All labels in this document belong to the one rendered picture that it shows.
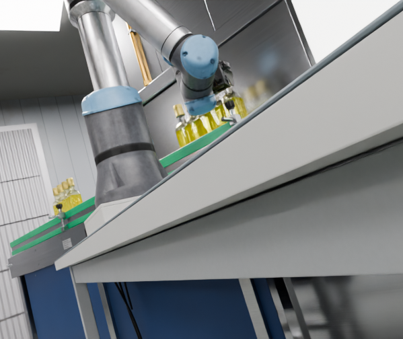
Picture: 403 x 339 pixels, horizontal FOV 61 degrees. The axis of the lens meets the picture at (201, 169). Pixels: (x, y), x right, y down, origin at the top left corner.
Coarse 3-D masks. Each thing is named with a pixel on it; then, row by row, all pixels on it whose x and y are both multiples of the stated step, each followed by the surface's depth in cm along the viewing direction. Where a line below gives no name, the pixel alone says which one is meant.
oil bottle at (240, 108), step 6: (228, 96) 110; (234, 96) 109; (240, 96) 112; (222, 102) 112; (234, 102) 109; (240, 102) 110; (240, 108) 109; (228, 114) 110; (240, 114) 108; (246, 114) 111
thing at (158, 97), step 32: (160, 0) 151; (192, 0) 139; (224, 0) 129; (256, 0) 118; (192, 32) 140; (224, 32) 128; (128, 64) 168; (160, 64) 154; (160, 96) 155; (160, 128) 157
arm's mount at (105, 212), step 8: (120, 200) 55; (128, 200) 56; (104, 208) 54; (112, 208) 54; (120, 208) 55; (96, 216) 58; (104, 216) 54; (112, 216) 54; (88, 224) 65; (96, 224) 59; (88, 232) 66
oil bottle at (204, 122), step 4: (208, 112) 116; (200, 116) 118; (204, 116) 117; (208, 116) 116; (200, 120) 118; (204, 120) 117; (208, 120) 116; (200, 124) 118; (204, 124) 117; (208, 124) 116; (212, 124) 115; (200, 128) 118; (204, 128) 117; (208, 128) 116; (212, 128) 115; (204, 132) 117; (208, 132) 116
